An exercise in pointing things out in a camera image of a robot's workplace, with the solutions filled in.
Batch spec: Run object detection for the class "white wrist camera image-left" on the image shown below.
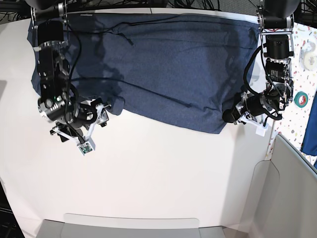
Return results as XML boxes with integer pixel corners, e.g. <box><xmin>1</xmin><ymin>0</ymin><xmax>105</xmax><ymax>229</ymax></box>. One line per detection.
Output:
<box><xmin>77</xmin><ymin>139</ymin><xmax>96</xmax><ymax>156</ymax></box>

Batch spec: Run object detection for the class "dark blue t-shirt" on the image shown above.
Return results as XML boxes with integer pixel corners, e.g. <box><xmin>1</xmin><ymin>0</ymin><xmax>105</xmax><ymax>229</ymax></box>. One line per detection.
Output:
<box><xmin>27</xmin><ymin>12</ymin><xmax>260</xmax><ymax>135</ymax></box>

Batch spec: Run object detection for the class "blue cloth on side surface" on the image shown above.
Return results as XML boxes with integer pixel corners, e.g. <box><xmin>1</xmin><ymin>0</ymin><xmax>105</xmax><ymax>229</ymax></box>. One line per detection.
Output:
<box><xmin>301</xmin><ymin>94</ymin><xmax>317</xmax><ymax>157</ymax></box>

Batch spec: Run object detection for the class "grey chair bottom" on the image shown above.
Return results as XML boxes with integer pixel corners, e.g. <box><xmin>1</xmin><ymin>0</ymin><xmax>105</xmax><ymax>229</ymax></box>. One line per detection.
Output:
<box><xmin>37</xmin><ymin>213</ymin><xmax>225</xmax><ymax>238</ymax></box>

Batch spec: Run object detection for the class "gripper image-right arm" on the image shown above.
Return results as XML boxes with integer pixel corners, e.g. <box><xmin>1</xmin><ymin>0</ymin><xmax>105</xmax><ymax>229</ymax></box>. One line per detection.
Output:
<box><xmin>222</xmin><ymin>93</ymin><xmax>257</xmax><ymax>124</ymax></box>

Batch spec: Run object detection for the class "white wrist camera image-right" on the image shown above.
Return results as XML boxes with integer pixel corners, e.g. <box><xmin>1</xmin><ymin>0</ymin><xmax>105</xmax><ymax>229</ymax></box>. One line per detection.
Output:
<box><xmin>256</xmin><ymin>124</ymin><xmax>268</xmax><ymax>137</ymax></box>

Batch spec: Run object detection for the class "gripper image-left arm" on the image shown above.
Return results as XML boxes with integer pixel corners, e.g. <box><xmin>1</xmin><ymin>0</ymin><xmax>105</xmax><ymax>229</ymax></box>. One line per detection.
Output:
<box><xmin>50</xmin><ymin>98</ymin><xmax>111</xmax><ymax>144</ymax></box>

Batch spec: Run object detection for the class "green tape roll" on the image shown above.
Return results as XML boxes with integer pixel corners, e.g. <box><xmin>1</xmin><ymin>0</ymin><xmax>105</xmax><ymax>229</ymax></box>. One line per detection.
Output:
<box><xmin>294</xmin><ymin>91</ymin><xmax>309</xmax><ymax>108</ymax></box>

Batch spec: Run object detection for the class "grey chair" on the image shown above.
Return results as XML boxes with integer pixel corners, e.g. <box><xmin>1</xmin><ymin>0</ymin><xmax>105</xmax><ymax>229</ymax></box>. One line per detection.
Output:
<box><xmin>37</xmin><ymin>213</ymin><xmax>225</xmax><ymax>238</ymax></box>
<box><xmin>240</xmin><ymin>135</ymin><xmax>317</xmax><ymax>238</ymax></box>

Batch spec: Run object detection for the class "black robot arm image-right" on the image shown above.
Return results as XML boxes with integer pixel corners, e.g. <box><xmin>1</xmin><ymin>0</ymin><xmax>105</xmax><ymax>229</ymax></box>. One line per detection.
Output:
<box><xmin>222</xmin><ymin>0</ymin><xmax>300</xmax><ymax>127</ymax></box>

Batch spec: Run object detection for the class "terrazzo patterned side surface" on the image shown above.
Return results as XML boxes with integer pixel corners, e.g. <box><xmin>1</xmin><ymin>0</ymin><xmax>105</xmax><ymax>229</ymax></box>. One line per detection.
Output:
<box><xmin>265</xmin><ymin>23</ymin><xmax>317</xmax><ymax>165</ymax></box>

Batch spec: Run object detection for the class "clear tape roll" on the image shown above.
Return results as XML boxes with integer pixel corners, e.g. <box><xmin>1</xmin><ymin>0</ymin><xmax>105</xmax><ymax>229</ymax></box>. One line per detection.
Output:
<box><xmin>299</xmin><ymin>41</ymin><xmax>317</xmax><ymax>71</ymax></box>

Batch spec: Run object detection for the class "grey chair right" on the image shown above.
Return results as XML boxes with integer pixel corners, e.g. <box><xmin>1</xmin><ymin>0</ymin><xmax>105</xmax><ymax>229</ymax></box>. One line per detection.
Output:
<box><xmin>240</xmin><ymin>135</ymin><xmax>317</xmax><ymax>238</ymax></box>

